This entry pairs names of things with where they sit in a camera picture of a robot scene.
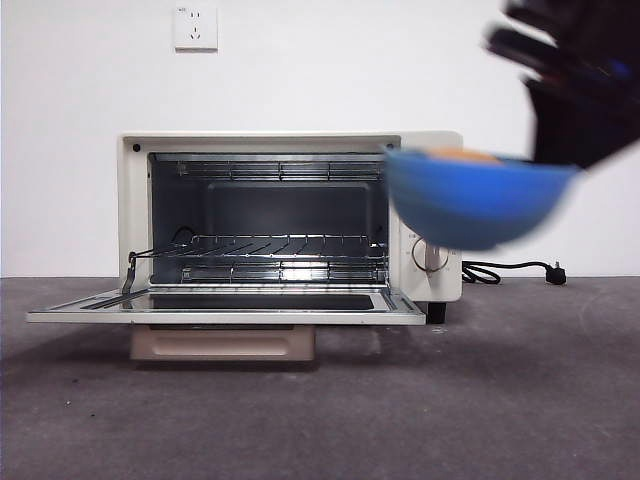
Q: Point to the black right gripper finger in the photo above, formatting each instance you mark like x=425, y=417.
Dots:
x=610, y=135
x=552, y=130

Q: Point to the brown potato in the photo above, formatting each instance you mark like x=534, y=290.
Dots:
x=467, y=156

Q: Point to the blue bowl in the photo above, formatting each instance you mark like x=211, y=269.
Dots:
x=475, y=205

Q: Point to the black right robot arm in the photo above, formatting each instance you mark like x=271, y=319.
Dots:
x=575, y=45

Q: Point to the beige oven knob with narrow grip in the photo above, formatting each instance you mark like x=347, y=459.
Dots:
x=430, y=257

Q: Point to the white Toshiba toaster oven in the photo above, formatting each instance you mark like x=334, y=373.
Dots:
x=135, y=210

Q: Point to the white wall socket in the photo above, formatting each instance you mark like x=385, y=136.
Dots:
x=196, y=29

